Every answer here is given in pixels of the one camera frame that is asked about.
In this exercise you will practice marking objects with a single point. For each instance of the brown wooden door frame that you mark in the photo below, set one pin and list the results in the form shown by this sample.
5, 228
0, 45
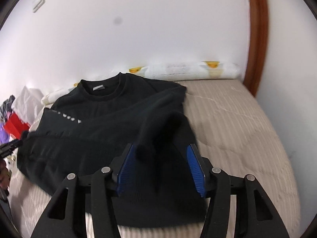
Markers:
259, 27

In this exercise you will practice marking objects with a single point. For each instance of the red paper shopping bag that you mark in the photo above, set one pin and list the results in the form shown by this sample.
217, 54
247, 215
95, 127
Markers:
15, 127

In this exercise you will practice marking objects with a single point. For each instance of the white Miniso plastic bag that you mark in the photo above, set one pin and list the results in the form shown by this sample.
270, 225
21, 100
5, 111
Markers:
28, 105

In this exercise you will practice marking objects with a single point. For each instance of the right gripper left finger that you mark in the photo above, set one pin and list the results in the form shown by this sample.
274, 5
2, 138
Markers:
64, 215

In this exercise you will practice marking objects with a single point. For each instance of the person's left hand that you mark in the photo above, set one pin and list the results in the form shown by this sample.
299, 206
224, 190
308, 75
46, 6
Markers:
4, 175

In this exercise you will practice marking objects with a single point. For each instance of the striped quilted mattress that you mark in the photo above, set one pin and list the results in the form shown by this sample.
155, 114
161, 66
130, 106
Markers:
231, 130

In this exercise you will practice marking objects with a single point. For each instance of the white wall light switch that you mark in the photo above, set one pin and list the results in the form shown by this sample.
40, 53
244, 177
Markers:
37, 4

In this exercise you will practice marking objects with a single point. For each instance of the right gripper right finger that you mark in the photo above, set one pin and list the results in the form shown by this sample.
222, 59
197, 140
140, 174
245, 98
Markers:
256, 215

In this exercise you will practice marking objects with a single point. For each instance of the white patterned rolled mat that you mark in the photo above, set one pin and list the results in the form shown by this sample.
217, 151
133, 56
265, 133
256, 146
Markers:
181, 71

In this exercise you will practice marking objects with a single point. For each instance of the grey plaid clothing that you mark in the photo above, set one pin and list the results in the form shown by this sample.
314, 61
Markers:
6, 109

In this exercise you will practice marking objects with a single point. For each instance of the purple plush item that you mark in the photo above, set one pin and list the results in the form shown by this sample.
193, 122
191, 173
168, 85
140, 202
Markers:
4, 136

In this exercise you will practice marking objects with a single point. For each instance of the black sweatshirt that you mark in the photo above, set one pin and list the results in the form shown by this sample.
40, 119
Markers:
86, 129

